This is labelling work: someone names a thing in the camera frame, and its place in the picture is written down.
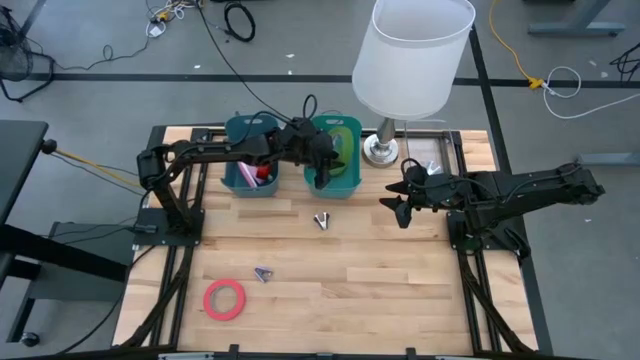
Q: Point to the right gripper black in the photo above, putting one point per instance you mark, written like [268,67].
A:
[425,192]

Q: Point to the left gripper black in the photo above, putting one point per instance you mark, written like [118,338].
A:
[305,142]

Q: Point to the light blue staple remover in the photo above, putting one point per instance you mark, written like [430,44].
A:
[434,168]

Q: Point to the black staple remover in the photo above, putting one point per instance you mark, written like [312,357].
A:
[322,220]

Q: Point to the red stapler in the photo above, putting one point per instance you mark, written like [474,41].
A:
[264,172]

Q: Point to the purple staple remover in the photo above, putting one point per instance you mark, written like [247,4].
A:
[262,273]

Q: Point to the red tape roll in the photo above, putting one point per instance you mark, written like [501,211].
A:
[224,317]

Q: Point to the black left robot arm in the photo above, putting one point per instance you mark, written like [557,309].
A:
[210,148]

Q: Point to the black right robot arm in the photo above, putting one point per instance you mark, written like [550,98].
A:
[530,187]

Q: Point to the teal plastic bin with label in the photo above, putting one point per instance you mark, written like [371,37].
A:
[345,187]

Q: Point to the clear plastic container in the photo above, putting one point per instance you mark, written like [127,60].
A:
[420,147]

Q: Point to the dark teal plastic bin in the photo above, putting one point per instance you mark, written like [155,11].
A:
[250,191]

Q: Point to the silver table lamp white shade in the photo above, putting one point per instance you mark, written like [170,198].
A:
[410,65]

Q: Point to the white power adapter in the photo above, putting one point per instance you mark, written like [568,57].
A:
[156,31]

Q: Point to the grey floor bar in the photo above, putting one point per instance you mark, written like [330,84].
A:
[615,159]

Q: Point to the grey desk foot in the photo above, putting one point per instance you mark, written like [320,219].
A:
[575,29]

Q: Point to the black round knob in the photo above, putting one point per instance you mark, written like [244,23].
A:
[48,146]

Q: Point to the grey floor plate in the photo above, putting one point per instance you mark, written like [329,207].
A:
[75,280]

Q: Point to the black side table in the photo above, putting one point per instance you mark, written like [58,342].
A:
[20,160]

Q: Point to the black floor fan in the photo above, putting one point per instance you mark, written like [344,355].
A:
[15,60]

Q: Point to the black caster wheel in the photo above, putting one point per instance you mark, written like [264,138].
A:
[30,339]

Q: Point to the silver aluminium bracket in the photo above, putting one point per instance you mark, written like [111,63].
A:
[460,358]
[185,356]

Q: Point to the black aluminium table frame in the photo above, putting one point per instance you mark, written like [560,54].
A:
[280,357]

